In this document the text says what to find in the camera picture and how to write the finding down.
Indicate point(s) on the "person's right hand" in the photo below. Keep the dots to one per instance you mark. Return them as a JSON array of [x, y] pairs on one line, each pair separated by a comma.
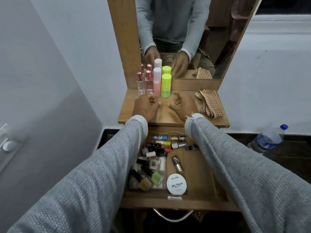
[[187, 105]]

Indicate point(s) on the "person's left hand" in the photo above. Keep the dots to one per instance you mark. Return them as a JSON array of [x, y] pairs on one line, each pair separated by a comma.
[[143, 106]]

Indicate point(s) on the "person's right thumb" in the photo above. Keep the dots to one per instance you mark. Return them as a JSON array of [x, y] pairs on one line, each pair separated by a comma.
[[173, 107]]

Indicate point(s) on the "person's left thumb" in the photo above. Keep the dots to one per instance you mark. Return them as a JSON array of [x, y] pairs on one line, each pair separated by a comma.
[[156, 106]]

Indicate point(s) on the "person's right forearm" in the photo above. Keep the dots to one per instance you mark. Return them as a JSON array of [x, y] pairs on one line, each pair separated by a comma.
[[243, 174]]

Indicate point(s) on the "person's left forearm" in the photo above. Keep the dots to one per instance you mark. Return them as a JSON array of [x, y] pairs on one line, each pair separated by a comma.
[[97, 172]]

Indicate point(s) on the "wooden dressing table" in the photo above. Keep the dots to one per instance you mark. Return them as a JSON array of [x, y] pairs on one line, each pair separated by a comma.
[[165, 118]]

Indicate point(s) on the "neon yellow green bottle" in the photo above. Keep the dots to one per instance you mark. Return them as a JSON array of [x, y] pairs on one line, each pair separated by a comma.
[[166, 84]]

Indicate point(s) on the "pink bottle white cap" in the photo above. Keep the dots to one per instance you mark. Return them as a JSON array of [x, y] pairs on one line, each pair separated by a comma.
[[157, 82]]

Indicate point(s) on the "clear perfume bottle pink cap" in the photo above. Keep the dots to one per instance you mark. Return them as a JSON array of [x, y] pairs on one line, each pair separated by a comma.
[[140, 86]]

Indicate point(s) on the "brown checkered cloth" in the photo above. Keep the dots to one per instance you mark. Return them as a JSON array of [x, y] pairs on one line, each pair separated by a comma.
[[210, 104]]

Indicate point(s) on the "pile of nail polish bottles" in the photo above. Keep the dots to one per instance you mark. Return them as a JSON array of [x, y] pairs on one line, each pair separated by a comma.
[[158, 145]]

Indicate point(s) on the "white plastic tray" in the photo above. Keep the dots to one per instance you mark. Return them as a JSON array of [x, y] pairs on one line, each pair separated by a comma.
[[162, 164]]

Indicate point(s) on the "wooden drawer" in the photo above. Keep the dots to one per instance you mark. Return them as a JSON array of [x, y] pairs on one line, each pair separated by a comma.
[[201, 172]]

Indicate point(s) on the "round white container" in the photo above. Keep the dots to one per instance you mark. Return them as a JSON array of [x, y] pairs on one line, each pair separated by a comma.
[[176, 184]]

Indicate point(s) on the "wooden framed mirror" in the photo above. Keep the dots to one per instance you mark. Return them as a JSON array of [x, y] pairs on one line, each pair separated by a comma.
[[218, 33]]

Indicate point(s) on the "small pale tube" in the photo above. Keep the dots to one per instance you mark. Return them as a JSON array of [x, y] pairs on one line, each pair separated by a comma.
[[174, 198]]

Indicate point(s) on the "plastic water bottle blue cap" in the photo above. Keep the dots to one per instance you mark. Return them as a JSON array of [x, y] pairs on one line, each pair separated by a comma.
[[267, 140]]

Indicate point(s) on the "white wall fixture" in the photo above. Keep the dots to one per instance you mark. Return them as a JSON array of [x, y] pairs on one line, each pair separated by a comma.
[[8, 143]]

